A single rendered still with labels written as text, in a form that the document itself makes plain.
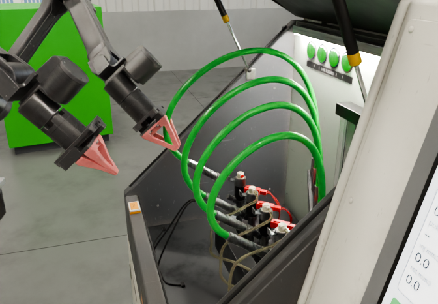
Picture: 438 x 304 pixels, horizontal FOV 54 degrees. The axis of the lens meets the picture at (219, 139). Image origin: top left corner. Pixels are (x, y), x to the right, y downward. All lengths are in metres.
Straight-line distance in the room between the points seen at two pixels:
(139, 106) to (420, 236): 0.60
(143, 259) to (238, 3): 6.97
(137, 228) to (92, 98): 3.19
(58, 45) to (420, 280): 3.85
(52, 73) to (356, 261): 0.57
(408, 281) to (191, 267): 0.75
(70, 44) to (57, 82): 3.40
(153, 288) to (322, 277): 0.40
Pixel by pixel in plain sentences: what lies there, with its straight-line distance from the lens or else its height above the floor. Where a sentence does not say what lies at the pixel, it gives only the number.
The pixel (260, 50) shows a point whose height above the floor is 1.42.
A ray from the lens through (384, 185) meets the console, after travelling 0.63.
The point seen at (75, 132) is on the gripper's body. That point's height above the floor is 1.32.
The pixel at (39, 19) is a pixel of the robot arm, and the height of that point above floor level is 1.46.
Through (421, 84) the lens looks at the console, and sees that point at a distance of 0.61.
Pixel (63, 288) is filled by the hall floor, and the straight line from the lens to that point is 2.59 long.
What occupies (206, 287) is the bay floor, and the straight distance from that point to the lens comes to 1.17.
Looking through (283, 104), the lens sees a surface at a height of 1.35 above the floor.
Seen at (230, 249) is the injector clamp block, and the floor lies 0.98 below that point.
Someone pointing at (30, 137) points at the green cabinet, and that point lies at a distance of 4.36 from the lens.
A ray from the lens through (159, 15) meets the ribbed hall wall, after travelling 7.46.
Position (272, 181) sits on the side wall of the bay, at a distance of 1.47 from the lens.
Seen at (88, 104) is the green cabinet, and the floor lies 0.41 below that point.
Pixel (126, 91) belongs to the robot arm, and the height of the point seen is 1.35.
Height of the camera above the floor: 1.58
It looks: 21 degrees down
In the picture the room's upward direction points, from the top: straight up
